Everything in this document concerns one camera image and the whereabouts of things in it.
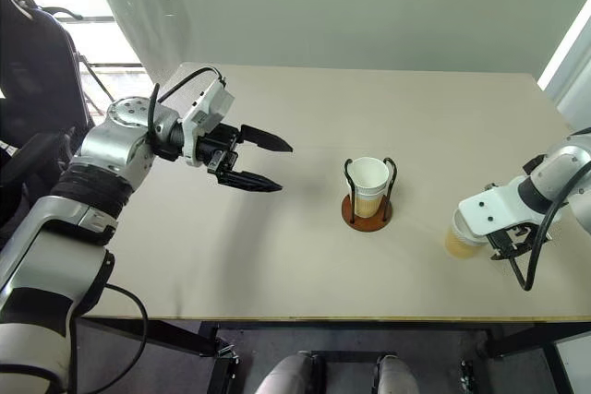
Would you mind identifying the silver left robot thigh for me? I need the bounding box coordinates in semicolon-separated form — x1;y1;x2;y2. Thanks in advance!
255;351;320;394

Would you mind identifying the black office chair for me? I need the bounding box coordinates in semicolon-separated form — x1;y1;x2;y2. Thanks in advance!
0;0;96;247

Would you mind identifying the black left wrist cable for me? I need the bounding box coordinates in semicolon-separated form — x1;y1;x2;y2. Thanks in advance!
146;66;227;146

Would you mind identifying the tan white paper cup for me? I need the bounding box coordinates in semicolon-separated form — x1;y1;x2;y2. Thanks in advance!
443;209;489;259
352;190;384;220
347;156;392;199

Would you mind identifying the metal window railing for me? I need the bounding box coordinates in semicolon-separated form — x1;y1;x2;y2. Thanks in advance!
78;54;145;118

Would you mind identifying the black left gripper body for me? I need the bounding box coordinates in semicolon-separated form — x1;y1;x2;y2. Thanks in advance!
195;123;245;185

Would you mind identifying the brown wire cup holder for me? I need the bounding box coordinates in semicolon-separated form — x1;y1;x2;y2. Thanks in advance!
341;156;398;233

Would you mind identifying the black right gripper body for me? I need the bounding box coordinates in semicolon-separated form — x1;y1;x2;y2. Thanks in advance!
487;223;549;250

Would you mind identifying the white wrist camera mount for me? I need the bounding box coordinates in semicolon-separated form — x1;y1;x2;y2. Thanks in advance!
457;183;562;248
177;78;235;167

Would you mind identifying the black left shoulder cable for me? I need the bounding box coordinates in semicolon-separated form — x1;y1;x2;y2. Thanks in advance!
103;282;150;394

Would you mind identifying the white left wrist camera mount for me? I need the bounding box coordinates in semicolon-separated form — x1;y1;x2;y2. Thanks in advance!
177;78;235;167

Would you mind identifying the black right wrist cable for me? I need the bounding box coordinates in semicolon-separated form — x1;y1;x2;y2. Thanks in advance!
509;197;572;293

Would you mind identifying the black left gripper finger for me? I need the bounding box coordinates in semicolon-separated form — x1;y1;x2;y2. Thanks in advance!
238;124;295;154
215;170;283;195

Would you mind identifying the white backdrop sheet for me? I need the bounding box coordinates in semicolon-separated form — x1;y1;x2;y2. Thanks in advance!
80;0;591;78

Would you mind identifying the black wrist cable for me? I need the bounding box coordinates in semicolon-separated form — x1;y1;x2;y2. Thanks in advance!
509;197;572;293
146;66;227;146

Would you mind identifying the silver robot thigh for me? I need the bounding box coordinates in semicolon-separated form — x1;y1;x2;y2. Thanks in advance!
375;353;429;394
255;351;320;394

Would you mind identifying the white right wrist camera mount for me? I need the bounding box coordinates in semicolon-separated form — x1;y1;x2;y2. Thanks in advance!
457;183;562;248

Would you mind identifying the silver right robot thigh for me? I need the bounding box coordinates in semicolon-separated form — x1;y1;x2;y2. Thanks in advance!
375;353;429;394

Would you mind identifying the black metal table frame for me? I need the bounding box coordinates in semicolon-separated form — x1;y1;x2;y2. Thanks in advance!
76;317;591;394

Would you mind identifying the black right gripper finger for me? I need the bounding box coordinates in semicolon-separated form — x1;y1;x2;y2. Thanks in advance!
488;235;553;261

